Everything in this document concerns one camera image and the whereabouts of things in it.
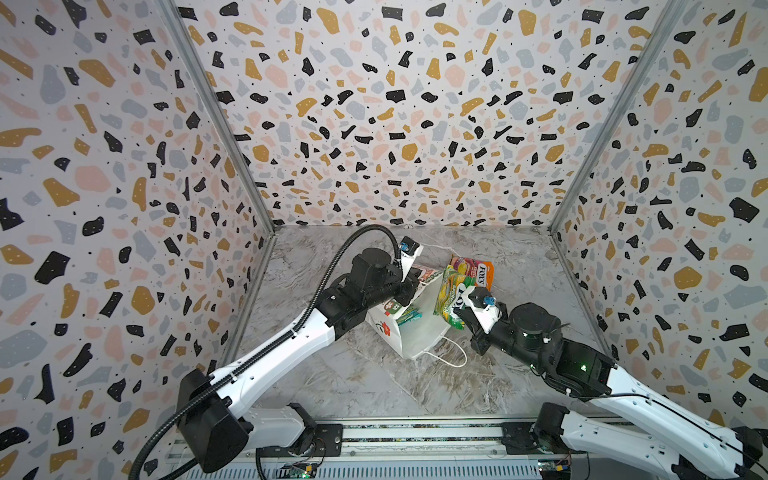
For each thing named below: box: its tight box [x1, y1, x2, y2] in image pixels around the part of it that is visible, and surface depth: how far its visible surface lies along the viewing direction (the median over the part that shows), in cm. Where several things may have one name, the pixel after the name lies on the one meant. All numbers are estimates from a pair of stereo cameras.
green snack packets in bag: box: [396, 306, 423, 326], surface depth 90 cm
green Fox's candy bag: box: [433, 264, 476, 331], surface depth 68 cm
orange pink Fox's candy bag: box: [450, 255, 495, 292], surface depth 108 cm
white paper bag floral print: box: [365, 268, 451, 360], surface depth 80 cm
